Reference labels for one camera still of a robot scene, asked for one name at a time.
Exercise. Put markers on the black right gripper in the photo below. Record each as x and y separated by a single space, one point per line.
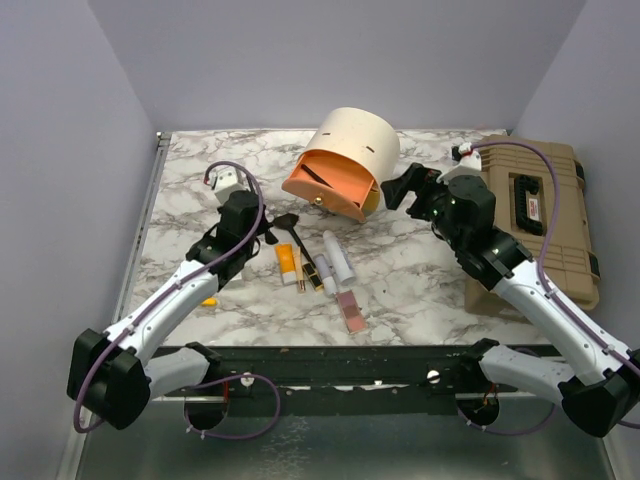
418 178

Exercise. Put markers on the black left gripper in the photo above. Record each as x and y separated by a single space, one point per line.
266 225

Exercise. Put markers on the angled black makeup brush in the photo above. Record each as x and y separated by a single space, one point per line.
288 222

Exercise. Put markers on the cream round drawer organizer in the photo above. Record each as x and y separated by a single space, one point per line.
361 136

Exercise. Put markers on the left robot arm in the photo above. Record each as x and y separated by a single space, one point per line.
116 373

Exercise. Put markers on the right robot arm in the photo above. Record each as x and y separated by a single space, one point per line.
597 384

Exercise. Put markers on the gold cream tube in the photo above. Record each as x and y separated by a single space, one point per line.
299 271

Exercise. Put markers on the orange sunscreen tube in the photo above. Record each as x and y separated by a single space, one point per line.
285 257

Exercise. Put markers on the black gold lipstick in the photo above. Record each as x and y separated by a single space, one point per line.
313 276

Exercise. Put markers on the tan plastic tool case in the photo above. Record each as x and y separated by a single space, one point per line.
523 188

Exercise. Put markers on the lavender white bottle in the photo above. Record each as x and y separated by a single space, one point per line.
326 275

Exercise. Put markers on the white blue tube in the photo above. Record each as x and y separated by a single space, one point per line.
343 269

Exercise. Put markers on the rose gold eyeshadow palette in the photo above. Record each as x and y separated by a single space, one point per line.
350 311

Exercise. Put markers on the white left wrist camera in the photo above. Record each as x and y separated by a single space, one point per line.
225 181

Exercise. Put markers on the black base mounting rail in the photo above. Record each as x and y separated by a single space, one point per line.
339 381

